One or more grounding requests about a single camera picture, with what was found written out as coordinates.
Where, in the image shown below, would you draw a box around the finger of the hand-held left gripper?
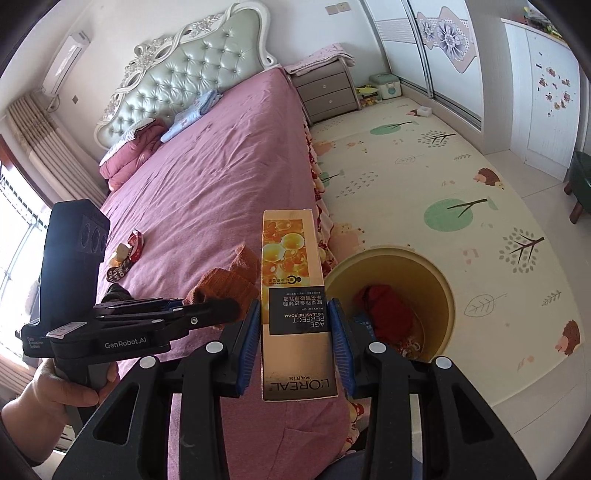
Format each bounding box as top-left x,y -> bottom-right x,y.
95,298 -> 185,315
95,302 -> 240,329

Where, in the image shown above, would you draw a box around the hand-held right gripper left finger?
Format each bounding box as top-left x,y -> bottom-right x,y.
52,299 -> 263,480

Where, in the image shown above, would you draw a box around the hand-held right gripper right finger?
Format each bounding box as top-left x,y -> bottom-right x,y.
328,298 -> 539,480

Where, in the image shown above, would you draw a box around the orange cloth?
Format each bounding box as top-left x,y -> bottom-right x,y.
187,244 -> 262,324

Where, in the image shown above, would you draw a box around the red zipper bag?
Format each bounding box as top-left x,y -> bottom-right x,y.
353,284 -> 416,342

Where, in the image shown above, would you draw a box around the gold carton box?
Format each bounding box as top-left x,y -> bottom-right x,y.
261,209 -> 340,401

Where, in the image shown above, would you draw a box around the yellow bin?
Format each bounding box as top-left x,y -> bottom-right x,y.
323,247 -> 455,363

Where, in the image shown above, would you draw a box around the person's left forearm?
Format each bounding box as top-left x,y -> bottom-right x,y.
0,411 -> 70,480

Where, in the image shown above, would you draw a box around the person's left hand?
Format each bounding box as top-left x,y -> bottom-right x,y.
0,359 -> 118,462

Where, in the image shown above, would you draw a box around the black cloth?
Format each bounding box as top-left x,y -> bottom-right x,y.
104,284 -> 134,308

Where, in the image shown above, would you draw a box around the dark dotted pouch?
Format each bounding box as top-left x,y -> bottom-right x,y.
106,261 -> 134,283

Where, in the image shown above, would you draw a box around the window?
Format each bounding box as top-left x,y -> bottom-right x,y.
0,134 -> 56,365

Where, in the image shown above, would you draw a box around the red white patterned wrapper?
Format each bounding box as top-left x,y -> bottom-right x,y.
397,332 -> 423,358

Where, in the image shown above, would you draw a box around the beige curtain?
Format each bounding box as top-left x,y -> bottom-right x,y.
7,90 -> 109,210

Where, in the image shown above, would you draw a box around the folded pink quilt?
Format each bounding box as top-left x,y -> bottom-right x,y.
98,117 -> 167,192

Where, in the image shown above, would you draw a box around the bed with pink sheet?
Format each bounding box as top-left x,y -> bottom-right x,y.
99,65 -> 365,480

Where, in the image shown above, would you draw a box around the cartoon tree play mat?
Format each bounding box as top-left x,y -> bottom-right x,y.
307,95 -> 585,409

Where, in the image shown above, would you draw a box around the folded light blue blanket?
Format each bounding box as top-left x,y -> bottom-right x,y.
160,89 -> 225,143

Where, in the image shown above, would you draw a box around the white air conditioner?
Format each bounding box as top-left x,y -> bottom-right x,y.
42,30 -> 90,97

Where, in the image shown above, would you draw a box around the tufted green headboard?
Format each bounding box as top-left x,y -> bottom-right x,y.
93,0 -> 278,148

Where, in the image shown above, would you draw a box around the grey nightstand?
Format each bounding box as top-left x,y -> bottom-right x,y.
292,60 -> 362,125

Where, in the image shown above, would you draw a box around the yellow toys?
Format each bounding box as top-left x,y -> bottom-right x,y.
355,84 -> 380,108

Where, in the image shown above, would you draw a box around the green storage box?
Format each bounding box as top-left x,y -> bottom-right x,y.
370,73 -> 402,100

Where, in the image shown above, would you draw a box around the pink cloth on nightstand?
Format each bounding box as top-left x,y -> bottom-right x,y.
283,42 -> 356,77

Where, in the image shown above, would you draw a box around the green stool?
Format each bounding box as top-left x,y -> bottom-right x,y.
568,151 -> 591,225

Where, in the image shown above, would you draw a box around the white floral sliding wardrobe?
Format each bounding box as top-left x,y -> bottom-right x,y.
360,0 -> 504,134

